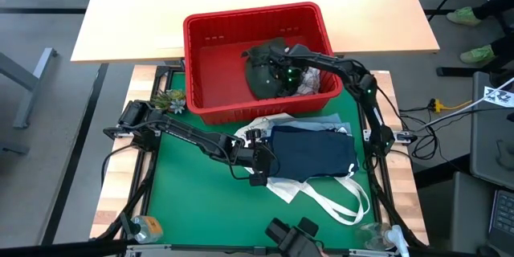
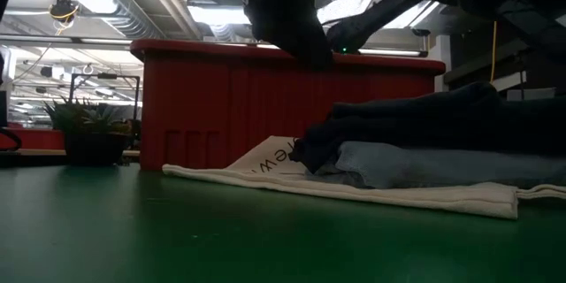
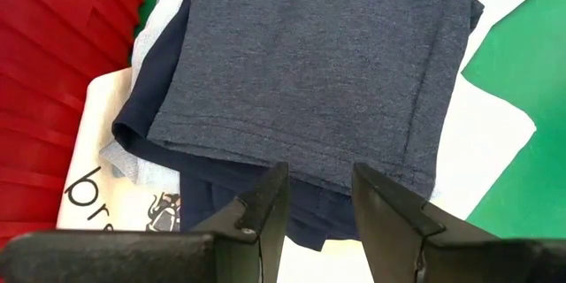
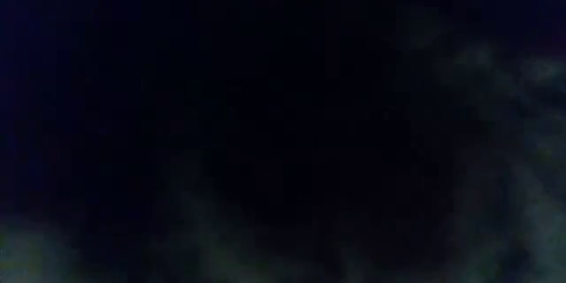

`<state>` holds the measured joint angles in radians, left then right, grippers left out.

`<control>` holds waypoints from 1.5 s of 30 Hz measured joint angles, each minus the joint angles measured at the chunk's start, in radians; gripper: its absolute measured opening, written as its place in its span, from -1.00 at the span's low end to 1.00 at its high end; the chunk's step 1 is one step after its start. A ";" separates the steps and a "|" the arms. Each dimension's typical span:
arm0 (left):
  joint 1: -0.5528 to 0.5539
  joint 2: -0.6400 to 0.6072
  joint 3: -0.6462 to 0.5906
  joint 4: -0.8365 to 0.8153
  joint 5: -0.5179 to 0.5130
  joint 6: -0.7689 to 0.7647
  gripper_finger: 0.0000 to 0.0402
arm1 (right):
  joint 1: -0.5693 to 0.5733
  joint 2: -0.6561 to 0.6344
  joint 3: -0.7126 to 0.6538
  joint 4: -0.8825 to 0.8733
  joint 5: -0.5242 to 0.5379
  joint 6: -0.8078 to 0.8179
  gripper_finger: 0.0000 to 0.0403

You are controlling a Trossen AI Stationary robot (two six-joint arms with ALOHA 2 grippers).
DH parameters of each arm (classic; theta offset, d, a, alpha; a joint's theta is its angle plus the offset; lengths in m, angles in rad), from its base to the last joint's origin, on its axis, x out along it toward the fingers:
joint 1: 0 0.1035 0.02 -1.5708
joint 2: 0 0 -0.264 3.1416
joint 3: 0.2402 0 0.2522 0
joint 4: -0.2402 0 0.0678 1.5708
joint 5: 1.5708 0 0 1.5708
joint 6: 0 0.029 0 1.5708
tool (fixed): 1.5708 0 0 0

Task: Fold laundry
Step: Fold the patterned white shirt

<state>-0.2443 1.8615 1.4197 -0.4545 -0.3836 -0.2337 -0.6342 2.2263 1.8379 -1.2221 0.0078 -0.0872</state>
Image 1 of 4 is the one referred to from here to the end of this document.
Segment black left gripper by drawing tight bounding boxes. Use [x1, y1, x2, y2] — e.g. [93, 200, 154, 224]
[236, 128, 280, 176]

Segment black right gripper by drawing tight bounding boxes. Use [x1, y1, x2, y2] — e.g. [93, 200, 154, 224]
[268, 46, 308, 96]

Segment small white cloth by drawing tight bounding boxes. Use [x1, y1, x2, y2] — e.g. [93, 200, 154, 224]
[295, 67, 321, 97]

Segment navy garment with white tag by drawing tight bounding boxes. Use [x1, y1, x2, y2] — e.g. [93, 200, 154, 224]
[266, 124, 360, 183]

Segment light blue denim jeans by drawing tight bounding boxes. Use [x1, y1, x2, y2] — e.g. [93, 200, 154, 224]
[276, 112, 354, 136]

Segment red plastic laundry basket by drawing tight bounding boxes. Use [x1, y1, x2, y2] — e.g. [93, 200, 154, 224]
[182, 2, 344, 125]

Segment dark green garment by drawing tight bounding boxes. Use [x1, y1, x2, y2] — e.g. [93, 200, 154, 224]
[242, 38, 300, 100]

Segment white printed tote bag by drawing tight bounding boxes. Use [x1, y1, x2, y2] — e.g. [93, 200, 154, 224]
[234, 112, 371, 226]

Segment green table mat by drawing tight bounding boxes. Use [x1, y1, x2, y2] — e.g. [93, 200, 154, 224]
[146, 71, 377, 247]

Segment small succulent plant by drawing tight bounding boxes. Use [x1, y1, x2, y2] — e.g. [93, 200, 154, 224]
[152, 89, 186, 116]

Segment white paper strip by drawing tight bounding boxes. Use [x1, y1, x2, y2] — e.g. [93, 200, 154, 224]
[149, 32, 186, 49]

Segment white power strip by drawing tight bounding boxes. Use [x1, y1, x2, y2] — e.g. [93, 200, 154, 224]
[395, 131, 414, 145]

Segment light wooden desk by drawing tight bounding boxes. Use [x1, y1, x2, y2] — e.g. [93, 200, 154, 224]
[71, 0, 441, 64]

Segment clear glass cup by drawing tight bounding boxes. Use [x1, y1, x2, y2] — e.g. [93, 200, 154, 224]
[357, 222, 411, 256]

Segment person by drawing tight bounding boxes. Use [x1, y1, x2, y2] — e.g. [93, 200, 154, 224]
[446, 0, 514, 69]

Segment white patterned marker tag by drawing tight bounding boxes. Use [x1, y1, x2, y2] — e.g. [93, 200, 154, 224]
[483, 86, 514, 108]

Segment black horizontal bar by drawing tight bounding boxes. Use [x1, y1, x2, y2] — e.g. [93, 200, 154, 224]
[0, 239, 129, 257]

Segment grey cabinet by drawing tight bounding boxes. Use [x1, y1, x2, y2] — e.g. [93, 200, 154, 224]
[469, 71, 514, 190]

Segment grey box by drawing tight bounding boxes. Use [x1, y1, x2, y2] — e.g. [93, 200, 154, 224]
[449, 170, 499, 254]

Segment grey desk leg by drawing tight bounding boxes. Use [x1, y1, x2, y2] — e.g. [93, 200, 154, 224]
[0, 47, 57, 129]

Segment dark keyboard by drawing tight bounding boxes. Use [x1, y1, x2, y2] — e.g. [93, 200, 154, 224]
[488, 189, 514, 246]

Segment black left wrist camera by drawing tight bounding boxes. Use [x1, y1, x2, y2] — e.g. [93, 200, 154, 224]
[248, 172, 269, 188]

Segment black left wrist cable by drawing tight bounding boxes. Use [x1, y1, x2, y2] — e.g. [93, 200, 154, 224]
[226, 144, 282, 182]

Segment black handheld camera rig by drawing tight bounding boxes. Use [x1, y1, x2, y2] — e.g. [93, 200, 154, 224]
[264, 216, 326, 257]

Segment black cable bundle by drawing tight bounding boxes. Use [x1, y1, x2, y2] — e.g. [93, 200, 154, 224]
[399, 106, 443, 161]

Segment white cable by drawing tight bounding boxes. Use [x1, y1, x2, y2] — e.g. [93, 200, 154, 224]
[425, 76, 514, 128]

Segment black desk frame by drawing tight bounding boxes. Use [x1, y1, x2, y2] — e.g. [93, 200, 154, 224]
[405, 0, 514, 77]

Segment black floor rail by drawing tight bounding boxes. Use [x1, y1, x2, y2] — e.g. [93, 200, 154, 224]
[42, 63, 109, 246]

